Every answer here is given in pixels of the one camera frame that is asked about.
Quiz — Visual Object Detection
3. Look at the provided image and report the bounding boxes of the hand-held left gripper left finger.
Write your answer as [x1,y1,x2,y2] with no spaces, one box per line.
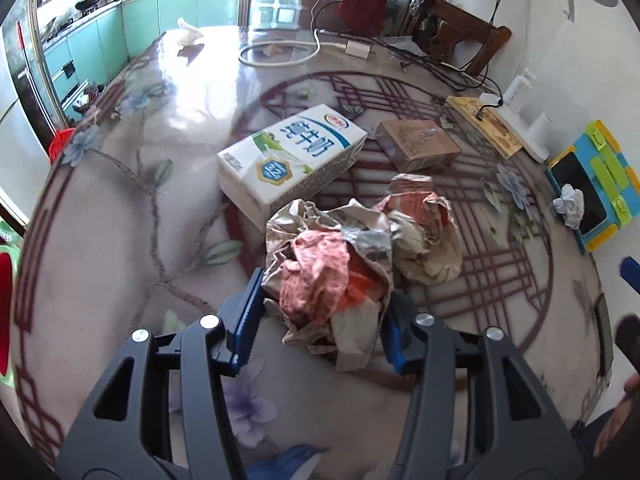
[55,266,266,480]

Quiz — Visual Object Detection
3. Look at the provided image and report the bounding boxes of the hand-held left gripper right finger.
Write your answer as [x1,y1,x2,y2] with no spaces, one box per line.
[379,291,586,480]

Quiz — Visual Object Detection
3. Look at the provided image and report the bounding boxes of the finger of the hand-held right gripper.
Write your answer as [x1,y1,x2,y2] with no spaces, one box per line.
[620,256,640,293]
[615,312,640,361]

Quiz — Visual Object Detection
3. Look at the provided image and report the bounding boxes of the brown paper wrapper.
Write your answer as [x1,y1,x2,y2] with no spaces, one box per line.
[262,172,463,373]

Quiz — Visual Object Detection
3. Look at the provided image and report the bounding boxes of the green basin with red liner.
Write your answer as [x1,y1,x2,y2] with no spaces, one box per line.
[0,217,26,391]

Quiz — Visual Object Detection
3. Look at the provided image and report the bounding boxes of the green trash bin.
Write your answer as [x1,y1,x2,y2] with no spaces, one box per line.
[72,80,106,116]

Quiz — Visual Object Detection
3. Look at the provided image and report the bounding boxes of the crumpled white paper ball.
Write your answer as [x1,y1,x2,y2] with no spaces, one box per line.
[552,184,585,231]

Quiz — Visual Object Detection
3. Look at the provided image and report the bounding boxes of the white green milk carton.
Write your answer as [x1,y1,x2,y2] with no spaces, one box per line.
[216,103,369,231]

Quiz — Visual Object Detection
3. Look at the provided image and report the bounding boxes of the white power strip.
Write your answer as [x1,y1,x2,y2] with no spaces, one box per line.
[479,91,551,163]

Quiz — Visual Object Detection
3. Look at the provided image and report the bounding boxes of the brown cardboard box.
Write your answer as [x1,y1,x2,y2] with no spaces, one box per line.
[375,118,462,173]

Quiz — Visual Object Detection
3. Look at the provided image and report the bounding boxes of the yellow flat board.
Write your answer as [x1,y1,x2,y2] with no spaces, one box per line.
[446,95,523,161]

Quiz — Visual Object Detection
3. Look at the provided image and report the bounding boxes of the red broom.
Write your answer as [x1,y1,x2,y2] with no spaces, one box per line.
[15,20,76,163]

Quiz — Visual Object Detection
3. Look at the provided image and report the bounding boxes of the white refrigerator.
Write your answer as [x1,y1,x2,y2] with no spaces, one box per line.
[0,25,56,221]

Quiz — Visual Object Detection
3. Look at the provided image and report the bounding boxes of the dark wooden chair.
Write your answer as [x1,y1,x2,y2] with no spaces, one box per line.
[417,0,513,78]

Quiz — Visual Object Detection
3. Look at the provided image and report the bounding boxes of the white crumpled tissue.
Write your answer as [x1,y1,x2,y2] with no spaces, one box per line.
[176,16,206,48]

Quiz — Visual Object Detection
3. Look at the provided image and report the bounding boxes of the turquoise kitchen cabinets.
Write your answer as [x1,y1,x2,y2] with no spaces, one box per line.
[40,0,241,116]

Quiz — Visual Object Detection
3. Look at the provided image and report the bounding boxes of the black cable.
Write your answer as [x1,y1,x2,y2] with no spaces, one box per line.
[370,0,506,101]

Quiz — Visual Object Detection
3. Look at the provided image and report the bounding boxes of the white charger with cable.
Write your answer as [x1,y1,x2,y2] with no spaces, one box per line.
[239,29,376,67]

